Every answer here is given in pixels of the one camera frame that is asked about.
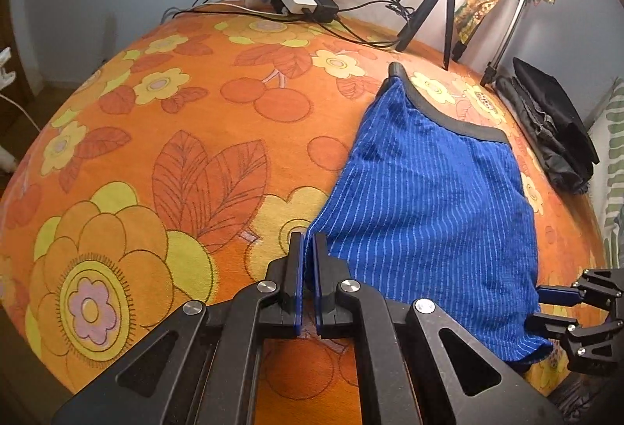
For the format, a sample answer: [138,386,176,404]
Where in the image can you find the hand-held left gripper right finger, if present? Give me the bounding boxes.
[312,233,561,425]

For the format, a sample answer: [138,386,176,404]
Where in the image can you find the metal light stand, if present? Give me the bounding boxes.
[480,0,533,87]

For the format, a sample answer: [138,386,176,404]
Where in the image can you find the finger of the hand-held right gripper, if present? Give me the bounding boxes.
[524,312,624,375]
[535,268,624,309]

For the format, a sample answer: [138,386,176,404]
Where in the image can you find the black charger plug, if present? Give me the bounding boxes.
[310,0,340,23]

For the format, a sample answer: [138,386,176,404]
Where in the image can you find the black mini tripod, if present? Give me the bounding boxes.
[395,0,462,70]

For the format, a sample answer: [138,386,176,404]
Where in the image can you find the orange floral blanket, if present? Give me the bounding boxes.
[0,8,606,425]

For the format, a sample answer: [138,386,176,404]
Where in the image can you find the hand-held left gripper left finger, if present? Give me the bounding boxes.
[51,232,306,425]

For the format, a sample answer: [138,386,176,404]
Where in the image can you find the dark grey folded pants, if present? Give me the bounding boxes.
[494,76,594,195]

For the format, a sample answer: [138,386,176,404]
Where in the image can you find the green striped pillow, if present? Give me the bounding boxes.
[587,81,624,268]

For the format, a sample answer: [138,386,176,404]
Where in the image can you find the blue striped pants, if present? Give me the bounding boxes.
[309,63,555,368]

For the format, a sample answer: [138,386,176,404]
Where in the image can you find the white cable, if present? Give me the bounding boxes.
[0,92,43,134]

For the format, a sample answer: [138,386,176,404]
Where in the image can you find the white plastic object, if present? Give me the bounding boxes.
[0,47,18,90]

